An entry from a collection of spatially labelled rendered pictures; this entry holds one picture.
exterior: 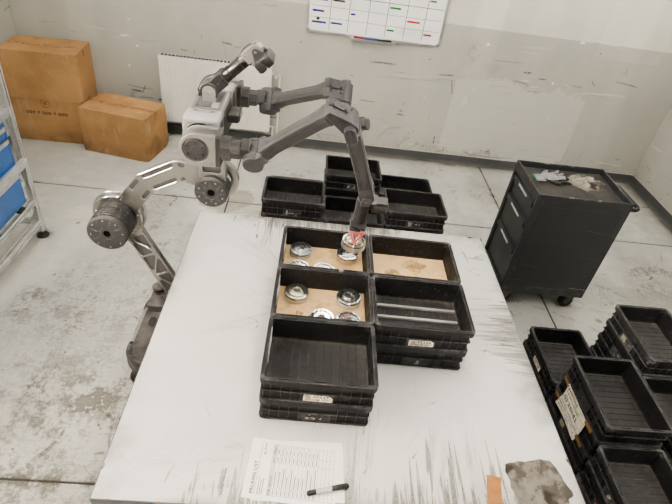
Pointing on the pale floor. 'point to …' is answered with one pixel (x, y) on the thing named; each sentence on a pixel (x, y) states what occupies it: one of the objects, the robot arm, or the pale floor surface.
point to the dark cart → (554, 231)
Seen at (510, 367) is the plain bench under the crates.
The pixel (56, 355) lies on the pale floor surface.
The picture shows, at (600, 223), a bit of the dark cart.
